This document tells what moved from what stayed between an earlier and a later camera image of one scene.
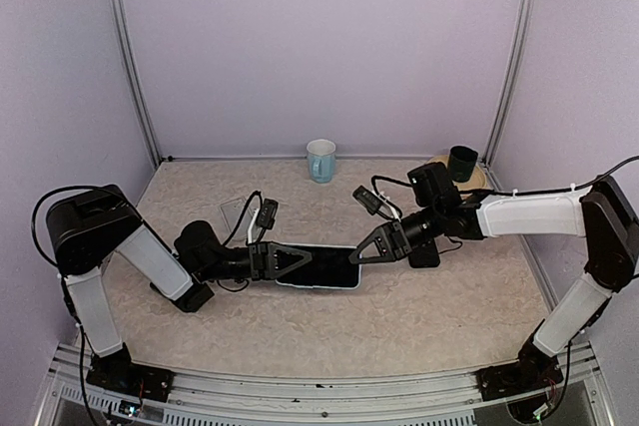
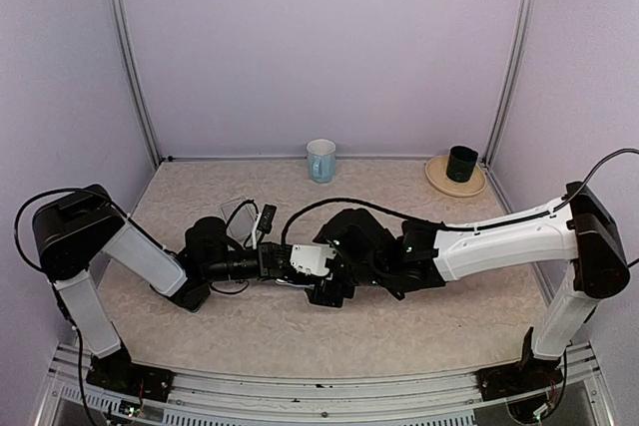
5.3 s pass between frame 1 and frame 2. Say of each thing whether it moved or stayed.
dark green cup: stayed
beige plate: stayed
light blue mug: stayed
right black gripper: moved
